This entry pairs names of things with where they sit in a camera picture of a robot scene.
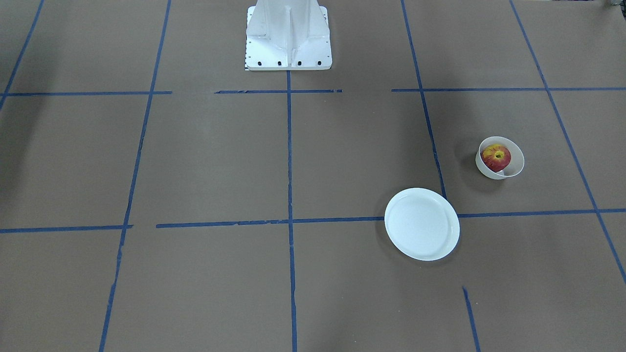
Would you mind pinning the red yellow apple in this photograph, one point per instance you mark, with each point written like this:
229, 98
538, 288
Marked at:
496, 157

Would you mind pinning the white plate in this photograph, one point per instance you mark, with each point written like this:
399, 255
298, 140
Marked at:
422, 224

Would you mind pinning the white bowl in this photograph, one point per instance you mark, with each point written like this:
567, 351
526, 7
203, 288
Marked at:
515, 167

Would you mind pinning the brown paper table mat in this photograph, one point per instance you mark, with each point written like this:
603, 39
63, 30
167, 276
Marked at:
156, 196

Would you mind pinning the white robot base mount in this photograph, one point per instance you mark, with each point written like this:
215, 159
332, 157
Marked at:
288, 35

